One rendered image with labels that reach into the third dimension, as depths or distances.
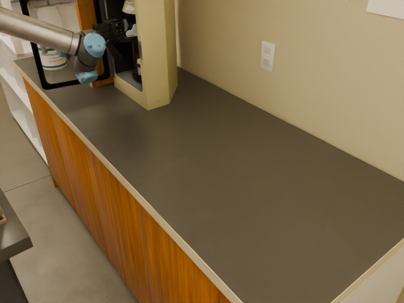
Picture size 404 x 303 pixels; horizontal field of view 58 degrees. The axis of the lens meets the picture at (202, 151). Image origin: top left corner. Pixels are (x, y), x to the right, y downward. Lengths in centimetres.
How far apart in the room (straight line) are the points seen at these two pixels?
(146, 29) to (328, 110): 74
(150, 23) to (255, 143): 60
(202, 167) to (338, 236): 47
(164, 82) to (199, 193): 63
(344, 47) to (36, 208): 212
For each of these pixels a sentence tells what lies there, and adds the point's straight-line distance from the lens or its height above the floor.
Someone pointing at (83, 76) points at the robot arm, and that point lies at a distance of 143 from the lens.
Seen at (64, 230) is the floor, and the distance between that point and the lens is 246.
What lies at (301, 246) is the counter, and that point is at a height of 94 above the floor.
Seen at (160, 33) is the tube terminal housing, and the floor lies 125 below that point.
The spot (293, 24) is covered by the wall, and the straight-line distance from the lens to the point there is 145.
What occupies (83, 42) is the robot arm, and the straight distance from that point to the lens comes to 134.
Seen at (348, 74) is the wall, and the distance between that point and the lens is 134.
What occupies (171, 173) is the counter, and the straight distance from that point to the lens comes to 120.
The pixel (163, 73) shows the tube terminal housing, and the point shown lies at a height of 109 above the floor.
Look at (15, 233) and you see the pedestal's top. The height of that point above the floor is 94.
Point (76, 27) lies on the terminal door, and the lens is 172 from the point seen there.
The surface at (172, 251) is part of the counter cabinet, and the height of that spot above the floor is 78.
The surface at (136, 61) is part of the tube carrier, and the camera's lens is 163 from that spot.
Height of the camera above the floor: 166
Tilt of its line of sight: 34 degrees down
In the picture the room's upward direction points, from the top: straight up
